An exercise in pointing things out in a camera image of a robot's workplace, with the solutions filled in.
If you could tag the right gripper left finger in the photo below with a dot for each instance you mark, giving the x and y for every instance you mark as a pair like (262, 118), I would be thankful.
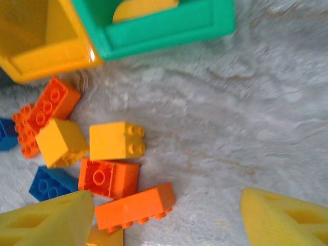
(46, 225)

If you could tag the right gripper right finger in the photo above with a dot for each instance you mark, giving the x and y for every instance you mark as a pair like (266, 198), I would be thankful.
(282, 223)

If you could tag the blue lego brick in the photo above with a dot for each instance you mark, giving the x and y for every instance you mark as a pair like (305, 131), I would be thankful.
(6, 135)
(51, 183)

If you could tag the yellow lego brick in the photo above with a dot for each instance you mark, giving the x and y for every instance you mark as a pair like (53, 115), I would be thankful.
(105, 237)
(60, 139)
(110, 141)
(143, 9)

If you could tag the orange square lego brick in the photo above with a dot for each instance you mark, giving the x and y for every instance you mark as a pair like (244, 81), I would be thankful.
(110, 176)

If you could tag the orange long lego brick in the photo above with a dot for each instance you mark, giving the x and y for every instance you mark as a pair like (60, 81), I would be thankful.
(133, 207)
(55, 102)

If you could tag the orange flat lego plate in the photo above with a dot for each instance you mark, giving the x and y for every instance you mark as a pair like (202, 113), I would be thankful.
(23, 133)

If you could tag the yellow plastic bin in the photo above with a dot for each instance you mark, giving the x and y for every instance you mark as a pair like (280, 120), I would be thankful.
(51, 56)

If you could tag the green plastic bin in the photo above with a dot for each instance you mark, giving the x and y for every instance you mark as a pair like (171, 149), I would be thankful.
(166, 33)

